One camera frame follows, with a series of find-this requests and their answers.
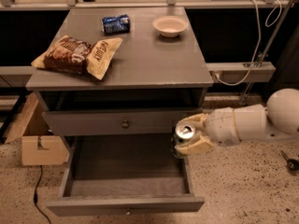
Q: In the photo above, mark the cardboard box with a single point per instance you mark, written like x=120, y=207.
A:
x=38, y=145

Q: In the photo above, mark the white paper bowl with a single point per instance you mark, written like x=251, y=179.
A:
x=170, y=26

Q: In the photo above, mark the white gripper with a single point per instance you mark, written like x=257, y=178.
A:
x=221, y=126

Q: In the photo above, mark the closed grey upper drawer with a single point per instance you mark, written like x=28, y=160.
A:
x=122, y=121

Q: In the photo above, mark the metal diagonal pole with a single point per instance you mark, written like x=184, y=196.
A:
x=245, y=93

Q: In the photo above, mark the black tool on floor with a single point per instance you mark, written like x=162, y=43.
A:
x=292, y=164

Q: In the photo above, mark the open grey lower drawer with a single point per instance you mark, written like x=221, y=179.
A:
x=124, y=175

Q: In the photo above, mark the green soda can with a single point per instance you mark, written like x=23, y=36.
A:
x=182, y=133

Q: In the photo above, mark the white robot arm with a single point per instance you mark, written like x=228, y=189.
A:
x=277, y=120

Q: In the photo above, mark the brown yellow chip bag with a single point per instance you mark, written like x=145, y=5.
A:
x=70, y=55

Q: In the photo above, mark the grey wall rail shelf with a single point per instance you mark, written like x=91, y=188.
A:
x=241, y=72

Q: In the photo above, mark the grey wooden drawer cabinet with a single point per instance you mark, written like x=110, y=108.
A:
x=147, y=71

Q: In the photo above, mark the blue soda can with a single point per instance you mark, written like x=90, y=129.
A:
x=116, y=24

